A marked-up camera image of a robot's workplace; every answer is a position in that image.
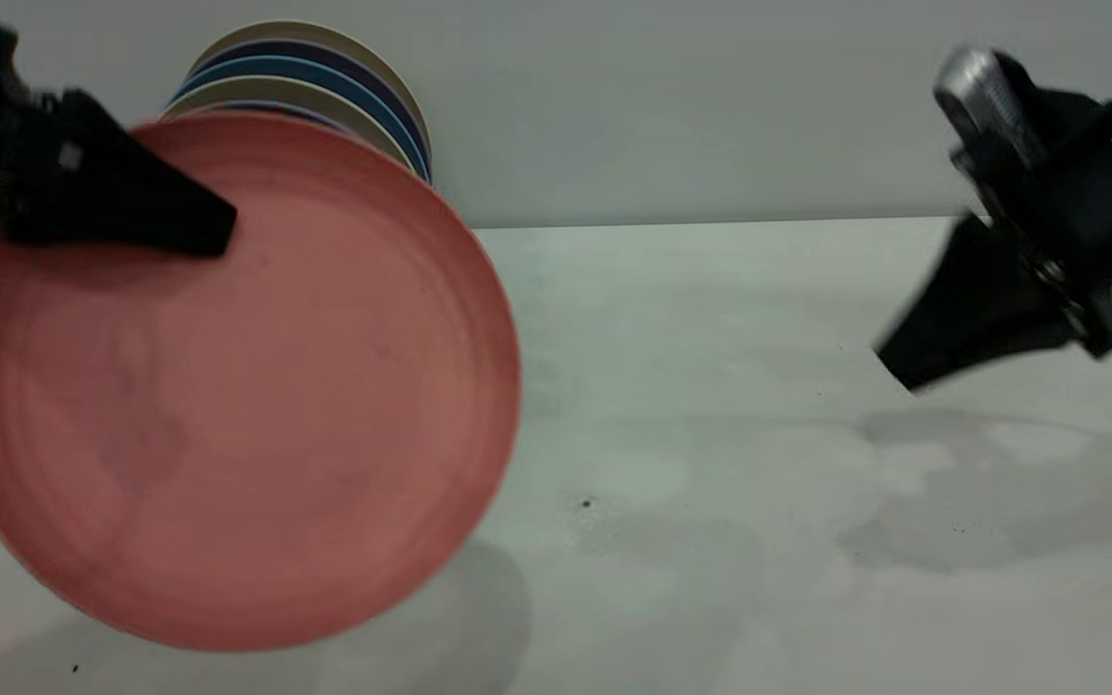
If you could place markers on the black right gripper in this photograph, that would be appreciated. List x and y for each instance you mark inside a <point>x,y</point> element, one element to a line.
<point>1087,212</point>

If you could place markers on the pink plate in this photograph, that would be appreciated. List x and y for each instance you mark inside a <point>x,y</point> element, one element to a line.
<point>247,415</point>

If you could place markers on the dark purple plate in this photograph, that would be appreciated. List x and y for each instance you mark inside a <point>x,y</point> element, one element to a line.
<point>305,49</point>
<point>276,111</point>

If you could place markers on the beige plate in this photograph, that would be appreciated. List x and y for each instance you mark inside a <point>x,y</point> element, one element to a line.
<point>295,92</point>
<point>305,30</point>

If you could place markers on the blue plate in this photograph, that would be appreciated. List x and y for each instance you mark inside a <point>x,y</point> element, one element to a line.
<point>305,68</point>

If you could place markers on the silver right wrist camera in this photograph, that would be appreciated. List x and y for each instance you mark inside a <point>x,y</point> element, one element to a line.
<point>986,101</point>

